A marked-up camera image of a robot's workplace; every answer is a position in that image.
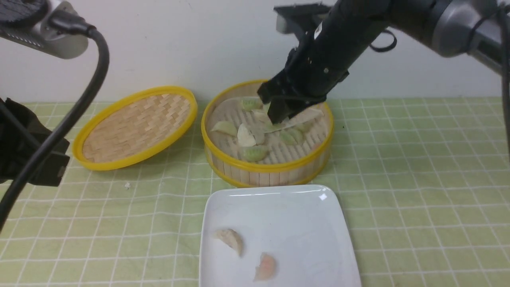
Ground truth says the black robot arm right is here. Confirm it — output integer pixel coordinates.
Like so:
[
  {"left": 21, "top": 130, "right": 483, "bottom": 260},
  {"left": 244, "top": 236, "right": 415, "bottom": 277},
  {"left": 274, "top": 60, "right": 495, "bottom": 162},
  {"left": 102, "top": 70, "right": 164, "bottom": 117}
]
[{"left": 257, "top": 0, "right": 509, "bottom": 124}]

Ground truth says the green dumpling back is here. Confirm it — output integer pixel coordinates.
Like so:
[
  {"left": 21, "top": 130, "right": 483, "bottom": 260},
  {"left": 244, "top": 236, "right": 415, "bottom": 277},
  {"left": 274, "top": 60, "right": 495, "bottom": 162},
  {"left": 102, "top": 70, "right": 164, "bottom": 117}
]
[{"left": 240, "top": 97, "right": 263, "bottom": 112}]

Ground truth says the green dumpling front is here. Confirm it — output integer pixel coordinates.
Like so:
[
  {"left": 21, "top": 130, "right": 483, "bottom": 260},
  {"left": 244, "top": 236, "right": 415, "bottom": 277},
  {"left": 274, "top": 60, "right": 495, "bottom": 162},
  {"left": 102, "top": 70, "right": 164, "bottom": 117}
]
[{"left": 240, "top": 145, "right": 269, "bottom": 162}]

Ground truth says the white dumpling upper centre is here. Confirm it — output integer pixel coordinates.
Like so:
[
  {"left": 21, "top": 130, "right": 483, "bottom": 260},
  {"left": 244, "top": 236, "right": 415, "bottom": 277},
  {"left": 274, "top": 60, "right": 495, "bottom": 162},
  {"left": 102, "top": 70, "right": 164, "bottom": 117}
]
[{"left": 252, "top": 109, "right": 271, "bottom": 124}]

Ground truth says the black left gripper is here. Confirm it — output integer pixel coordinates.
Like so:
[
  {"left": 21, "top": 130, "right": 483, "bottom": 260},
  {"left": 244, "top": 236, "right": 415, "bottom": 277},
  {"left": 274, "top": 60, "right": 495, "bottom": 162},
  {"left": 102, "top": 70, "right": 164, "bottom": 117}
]
[{"left": 0, "top": 98, "right": 71, "bottom": 187}]

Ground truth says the beige dumpling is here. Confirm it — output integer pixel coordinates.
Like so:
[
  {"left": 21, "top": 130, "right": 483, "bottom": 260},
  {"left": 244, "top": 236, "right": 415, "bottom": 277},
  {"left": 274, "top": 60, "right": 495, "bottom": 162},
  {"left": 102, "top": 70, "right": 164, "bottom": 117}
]
[{"left": 214, "top": 228, "right": 244, "bottom": 257}]

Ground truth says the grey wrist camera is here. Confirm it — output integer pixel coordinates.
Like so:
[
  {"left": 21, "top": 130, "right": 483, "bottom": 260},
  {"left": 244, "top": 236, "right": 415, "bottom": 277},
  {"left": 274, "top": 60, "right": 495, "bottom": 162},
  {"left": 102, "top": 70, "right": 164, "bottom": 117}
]
[
  {"left": 0, "top": 0, "right": 88, "bottom": 59},
  {"left": 273, "top": 2, "right": 332, "bottom": 39}
]

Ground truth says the green dumpling centre right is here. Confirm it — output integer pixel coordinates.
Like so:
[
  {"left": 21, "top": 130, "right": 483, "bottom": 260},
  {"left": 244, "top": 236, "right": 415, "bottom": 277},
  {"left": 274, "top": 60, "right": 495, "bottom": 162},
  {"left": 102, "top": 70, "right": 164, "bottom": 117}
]
[{"left": 279, "top": 128, "right": 305, "bottom": 145}]

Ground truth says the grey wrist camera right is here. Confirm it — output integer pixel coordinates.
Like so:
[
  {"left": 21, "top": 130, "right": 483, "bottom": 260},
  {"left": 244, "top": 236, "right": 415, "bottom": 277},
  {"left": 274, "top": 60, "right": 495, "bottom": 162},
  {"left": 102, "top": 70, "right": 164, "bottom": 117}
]
[{"left": 273, "top": 2, "right": 332, "bottom": 39}]

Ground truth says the white dumpling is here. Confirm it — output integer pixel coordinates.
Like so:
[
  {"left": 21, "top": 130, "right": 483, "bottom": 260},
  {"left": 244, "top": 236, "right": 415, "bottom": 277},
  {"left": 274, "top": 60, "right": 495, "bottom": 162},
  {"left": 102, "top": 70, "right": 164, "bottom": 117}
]
[
  {"left": 252, "top": 109, "right": 271, "bottom": 124},
  {"left": 237, "top": 123, "right": 257, "bottom": 147}
]

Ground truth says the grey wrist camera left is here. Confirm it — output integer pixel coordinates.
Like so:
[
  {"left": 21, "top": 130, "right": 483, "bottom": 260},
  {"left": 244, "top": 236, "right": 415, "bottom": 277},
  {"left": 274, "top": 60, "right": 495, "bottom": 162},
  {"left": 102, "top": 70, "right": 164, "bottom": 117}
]
[{"left": 0, "top": 0, "right": 88, "bottom": 59}]

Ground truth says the pale green dumpling left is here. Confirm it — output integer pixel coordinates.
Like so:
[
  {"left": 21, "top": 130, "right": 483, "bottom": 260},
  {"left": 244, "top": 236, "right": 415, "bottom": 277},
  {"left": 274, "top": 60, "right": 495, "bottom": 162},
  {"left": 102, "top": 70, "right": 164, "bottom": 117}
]
[{"left": 211, "top": 121, "right": 237, "bottom": 137}]

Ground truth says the black camera cable left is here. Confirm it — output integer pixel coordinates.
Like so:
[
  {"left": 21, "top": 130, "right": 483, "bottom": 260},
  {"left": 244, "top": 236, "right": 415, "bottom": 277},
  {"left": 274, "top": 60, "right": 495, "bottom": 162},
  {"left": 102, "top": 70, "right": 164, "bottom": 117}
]
[{"left": 0, "top": 10, "right": 110, "bottom": 232}]

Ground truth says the pink orange dumpling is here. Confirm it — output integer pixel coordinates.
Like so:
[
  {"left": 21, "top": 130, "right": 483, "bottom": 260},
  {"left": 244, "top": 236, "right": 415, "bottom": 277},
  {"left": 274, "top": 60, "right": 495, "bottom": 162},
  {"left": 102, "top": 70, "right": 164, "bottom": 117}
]
[{"left": 253, "top": 252, "right": 277, "bottom": 282}]

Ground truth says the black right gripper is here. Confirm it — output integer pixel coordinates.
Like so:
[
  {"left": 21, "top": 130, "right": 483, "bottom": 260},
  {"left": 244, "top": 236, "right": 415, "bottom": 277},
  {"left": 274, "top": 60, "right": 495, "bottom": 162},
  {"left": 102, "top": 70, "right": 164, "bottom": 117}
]
[{"left": 257, "top": 0, "right": 389, "bottom": 125}]

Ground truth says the white square plate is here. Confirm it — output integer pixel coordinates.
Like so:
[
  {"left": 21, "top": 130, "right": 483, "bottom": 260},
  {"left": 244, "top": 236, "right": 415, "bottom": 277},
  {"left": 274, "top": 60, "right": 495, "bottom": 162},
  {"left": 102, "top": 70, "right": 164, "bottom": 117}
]
[{"left": 198, "top": 184, "right": 362, "bottom": 287}]

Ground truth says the bamboo steamer lid yellow rim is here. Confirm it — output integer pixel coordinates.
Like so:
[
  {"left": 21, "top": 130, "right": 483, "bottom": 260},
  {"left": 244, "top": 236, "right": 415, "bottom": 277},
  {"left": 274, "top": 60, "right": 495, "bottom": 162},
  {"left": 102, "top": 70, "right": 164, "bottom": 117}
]
[{"left": 72, "top": 86, "right": 198, "bottom": 171}]

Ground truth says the bamboo steamer basket yellow rim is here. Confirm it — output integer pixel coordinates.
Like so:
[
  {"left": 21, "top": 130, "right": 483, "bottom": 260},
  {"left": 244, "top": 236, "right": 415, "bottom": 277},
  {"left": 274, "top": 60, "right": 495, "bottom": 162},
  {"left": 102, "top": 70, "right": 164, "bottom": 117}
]
[{"left": 201, "top": 80, "right": 334, "bottom": 187}]

